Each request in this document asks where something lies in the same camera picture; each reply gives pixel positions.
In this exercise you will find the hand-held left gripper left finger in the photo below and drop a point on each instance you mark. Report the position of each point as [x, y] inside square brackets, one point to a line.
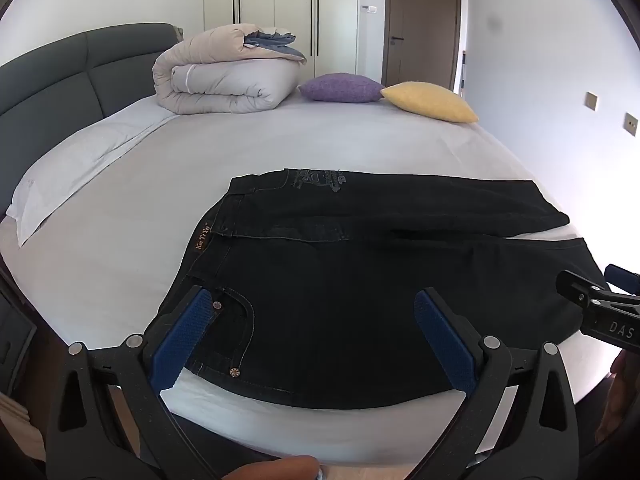
[180, 340]

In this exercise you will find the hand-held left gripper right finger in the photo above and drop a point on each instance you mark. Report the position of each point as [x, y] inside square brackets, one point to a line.
[445, 340]

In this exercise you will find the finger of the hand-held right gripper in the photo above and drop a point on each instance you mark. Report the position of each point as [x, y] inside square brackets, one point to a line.
[622, 277]
[600, 312]

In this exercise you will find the black denim pants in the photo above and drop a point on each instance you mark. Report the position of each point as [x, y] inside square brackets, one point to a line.
[325, 310]

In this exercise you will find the person's right hand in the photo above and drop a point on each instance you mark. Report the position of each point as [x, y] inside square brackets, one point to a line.
[622, 365]

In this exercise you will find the person's left hand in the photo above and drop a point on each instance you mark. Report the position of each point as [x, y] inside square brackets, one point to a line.
[280, 469]

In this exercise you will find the white pillow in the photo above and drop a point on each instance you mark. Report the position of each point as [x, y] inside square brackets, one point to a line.
[65, 170]

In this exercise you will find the white sheeted bed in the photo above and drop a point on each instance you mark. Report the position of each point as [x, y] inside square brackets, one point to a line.
[350, 145]

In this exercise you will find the yellow cushion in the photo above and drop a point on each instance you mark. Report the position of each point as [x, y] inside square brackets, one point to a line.
[430, 102]

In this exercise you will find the folded beige duvet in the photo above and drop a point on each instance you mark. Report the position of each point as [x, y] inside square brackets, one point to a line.
[225, 85]

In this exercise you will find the purple cushion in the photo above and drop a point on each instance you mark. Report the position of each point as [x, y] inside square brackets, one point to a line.
[340, 87]

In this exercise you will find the dark grey padded headboard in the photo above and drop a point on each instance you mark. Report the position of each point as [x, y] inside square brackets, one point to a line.
[60, 75]

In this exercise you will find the blue folded cloth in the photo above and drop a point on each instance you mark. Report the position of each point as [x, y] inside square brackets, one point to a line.
[272, 42]

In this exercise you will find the brown wooden door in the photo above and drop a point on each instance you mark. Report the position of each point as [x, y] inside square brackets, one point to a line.
[425, 20]

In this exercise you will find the white wardrobe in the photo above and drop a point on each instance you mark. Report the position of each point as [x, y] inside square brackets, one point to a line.
[280, 10]

